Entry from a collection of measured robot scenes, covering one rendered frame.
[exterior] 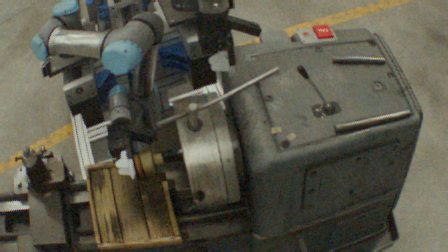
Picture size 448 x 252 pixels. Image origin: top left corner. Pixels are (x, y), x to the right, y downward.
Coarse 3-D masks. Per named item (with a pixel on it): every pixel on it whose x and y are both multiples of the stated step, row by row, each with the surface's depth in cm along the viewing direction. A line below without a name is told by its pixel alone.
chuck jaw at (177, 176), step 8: (184, 160) 170; (160, 168) 169; (168, 168) 168; (176, 168) 168; (184, 168) 168; (160, 176) 168; (168, 176) 166; (176, 176) 166; (184, 176) 166; (168, 184) 167; (176, 184) 164; (184, 184) 164; (184, 192) 163; (200, 192) 162
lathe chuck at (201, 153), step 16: (192, 96) 171; (176, 112) 163; (208, 112) 162; (208, 128) 160; (192, 144) 158; (208, 144) 159; (192, 160) 158; (208, 160) 158; (192, 176) 159; (208, 176) 159; (192, 192) 166; (208, 192) 162; (224, 192) 163
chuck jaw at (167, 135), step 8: (160, 112) 169; (168, 112) 168; (160, 128) 171; (168, 128) 169; (176, 128) 170; (160, 136) 170; (168, 136) 170; (176, 136) 170; (152, 144) 170; (160, 144) 170; (168, 144) 170; (176, 144) 171
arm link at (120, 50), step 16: (48, 32) 175; (64, 32) 174; (80, 32) 171; (96, 32) 169; (112, 32) 163; (128, 32) 161; (144, 32) 163; (32, 48) 179; (48, 48) 174; (64, 48) 172; (80, 48) 168; (96, 48) 165; (112, 48) 158; (128, 48) 158; (144, 48) 163; (112, 64) 162; (128, 64) 160
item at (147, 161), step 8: (144, 152) 171; (152, 152) 172; (160, 152) 171; (136, 160) 170; (144, 160) 169; (152, 160) 169; (160, 160) 170; (136, 168) 169; (144, 168) 169; (152, 168) 169; (144, 176) 171; (152, 176) 171
